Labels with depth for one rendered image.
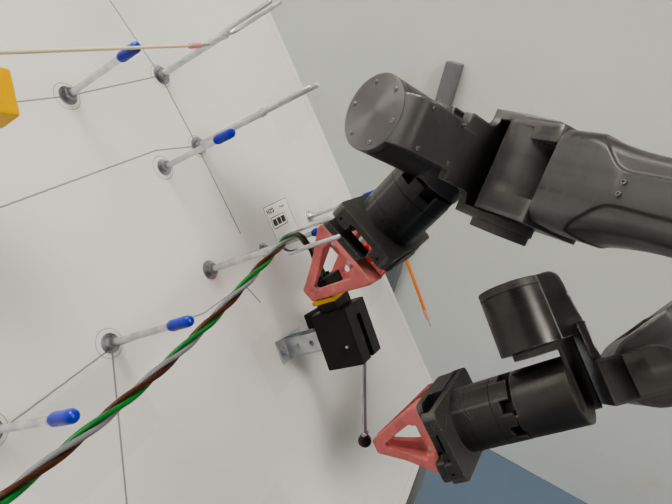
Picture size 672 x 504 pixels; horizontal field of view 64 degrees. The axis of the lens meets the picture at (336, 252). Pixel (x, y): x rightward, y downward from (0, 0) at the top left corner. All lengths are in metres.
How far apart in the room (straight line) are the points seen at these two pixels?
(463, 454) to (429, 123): 0.28
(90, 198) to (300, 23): 1.54
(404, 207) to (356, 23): 1.41
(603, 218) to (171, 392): 0.33
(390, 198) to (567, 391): 0.20
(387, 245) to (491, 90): 1.26
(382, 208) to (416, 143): 0.10
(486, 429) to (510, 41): 1.31
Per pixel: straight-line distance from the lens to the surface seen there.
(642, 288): 1.75
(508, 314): 0.47
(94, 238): 0.44
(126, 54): 0.42
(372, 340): 0.53
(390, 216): 0.45
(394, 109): 0.37
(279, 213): 0.61
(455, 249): 1.81
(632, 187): 0.33
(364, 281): 0.45
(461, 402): 0.49
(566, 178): 0.35
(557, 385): 0.46
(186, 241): 0.49
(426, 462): 0.53
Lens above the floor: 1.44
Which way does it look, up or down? 28 degrees down
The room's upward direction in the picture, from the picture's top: 13 degrees clockwise
